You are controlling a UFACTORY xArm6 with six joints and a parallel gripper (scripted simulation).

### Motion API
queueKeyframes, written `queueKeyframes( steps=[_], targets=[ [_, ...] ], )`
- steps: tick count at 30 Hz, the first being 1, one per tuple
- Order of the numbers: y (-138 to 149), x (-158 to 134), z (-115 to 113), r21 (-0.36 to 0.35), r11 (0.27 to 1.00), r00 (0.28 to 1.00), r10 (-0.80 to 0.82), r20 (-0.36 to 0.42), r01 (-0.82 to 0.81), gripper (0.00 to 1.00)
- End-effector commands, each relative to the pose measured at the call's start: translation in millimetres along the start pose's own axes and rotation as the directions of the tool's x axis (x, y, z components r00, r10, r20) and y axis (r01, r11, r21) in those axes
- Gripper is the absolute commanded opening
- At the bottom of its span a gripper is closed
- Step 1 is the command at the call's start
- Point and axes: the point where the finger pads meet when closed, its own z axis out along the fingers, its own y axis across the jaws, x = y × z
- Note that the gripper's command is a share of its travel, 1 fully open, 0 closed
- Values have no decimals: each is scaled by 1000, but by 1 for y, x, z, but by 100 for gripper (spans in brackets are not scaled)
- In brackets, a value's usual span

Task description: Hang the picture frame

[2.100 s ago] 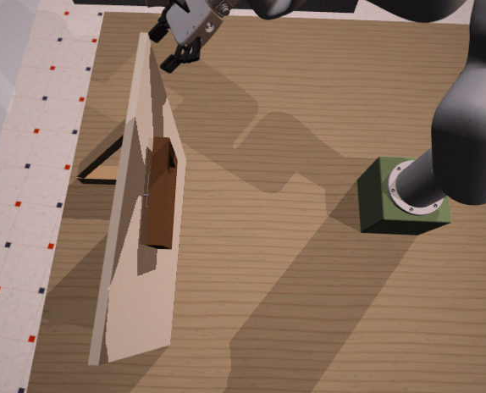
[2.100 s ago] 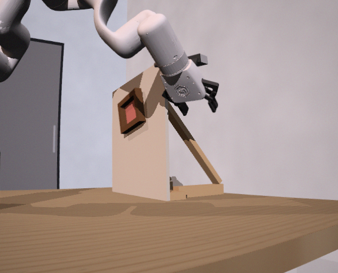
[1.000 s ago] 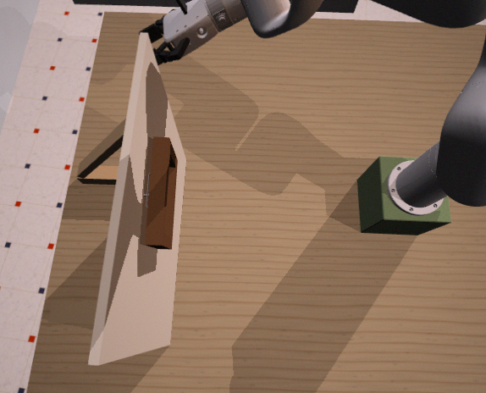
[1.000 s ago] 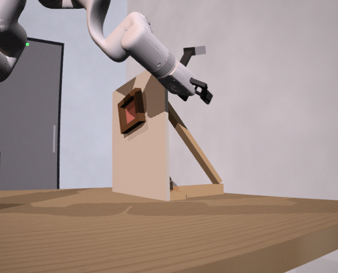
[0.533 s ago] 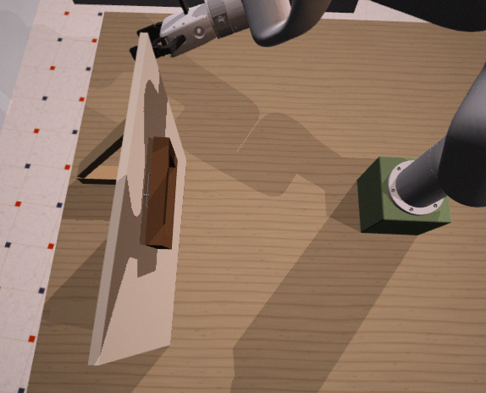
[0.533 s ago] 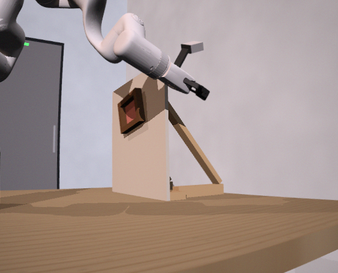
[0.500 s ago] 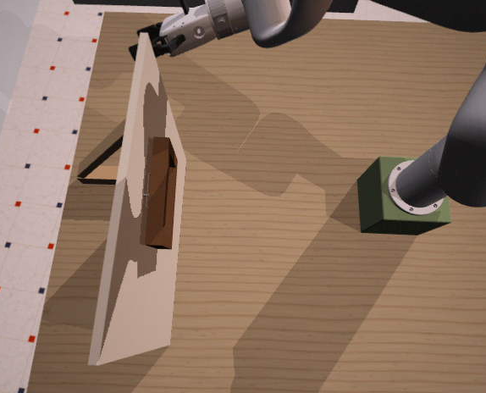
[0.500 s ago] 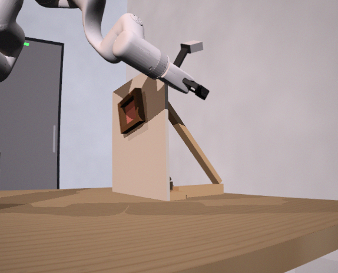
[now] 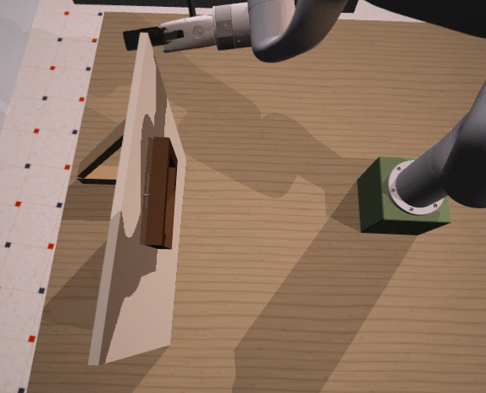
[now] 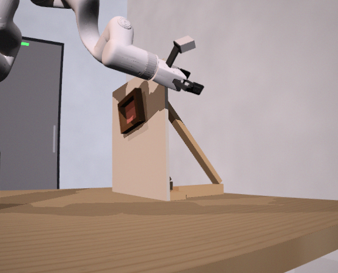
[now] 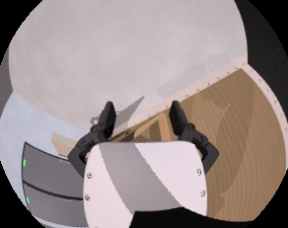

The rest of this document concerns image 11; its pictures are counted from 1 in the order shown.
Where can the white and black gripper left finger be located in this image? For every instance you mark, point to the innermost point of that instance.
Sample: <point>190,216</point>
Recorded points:
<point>99,133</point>

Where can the beige flat board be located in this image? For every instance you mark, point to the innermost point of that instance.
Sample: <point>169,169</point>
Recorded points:
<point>61,142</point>

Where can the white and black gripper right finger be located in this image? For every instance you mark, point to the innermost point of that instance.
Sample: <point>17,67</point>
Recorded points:
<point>186,131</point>

